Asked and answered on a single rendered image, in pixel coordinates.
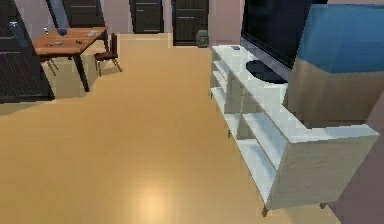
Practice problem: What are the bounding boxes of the grey green bin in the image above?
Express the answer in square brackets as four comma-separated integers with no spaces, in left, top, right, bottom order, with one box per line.
[195,29,210,48]

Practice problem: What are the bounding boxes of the dark red chair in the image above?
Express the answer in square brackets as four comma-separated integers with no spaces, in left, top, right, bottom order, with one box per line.
[93,32,123,78]

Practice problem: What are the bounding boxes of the white television stand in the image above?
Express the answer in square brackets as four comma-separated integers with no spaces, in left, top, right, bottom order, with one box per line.
[209,44,380,218]

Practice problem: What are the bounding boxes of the black television set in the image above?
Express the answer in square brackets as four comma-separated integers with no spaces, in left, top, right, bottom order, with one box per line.
[239,0,329,85]

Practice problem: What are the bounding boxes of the brown wooden dining table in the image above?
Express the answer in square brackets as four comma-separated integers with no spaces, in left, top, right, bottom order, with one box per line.
[32,26,110,93]

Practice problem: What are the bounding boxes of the blue and tan box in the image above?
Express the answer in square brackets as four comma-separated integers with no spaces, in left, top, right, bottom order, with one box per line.
[283,3,384,129]

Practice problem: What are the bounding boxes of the black shelf unit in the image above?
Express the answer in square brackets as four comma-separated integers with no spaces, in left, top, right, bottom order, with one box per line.
[0,0,56,104]

